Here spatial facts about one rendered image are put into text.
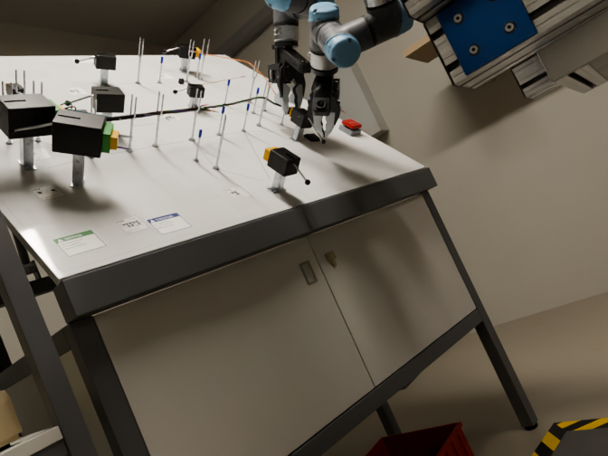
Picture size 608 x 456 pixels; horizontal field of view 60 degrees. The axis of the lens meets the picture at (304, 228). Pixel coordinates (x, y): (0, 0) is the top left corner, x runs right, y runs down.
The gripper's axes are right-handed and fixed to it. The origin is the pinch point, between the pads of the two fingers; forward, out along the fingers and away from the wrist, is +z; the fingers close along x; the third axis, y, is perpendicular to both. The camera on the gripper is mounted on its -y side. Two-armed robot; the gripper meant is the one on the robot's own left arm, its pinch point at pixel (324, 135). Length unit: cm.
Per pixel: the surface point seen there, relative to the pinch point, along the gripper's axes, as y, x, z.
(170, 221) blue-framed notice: -53, 24, -12
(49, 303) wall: 14, 139, 117
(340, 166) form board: -3.5, -5.2, 7.9
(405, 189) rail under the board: -2.7, -24.4, 15.4
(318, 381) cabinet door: -66, -8, 20
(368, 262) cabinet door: -29.9, -15.9, 19.2
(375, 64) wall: 178, -6, 66
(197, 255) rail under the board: -60, 16, -10
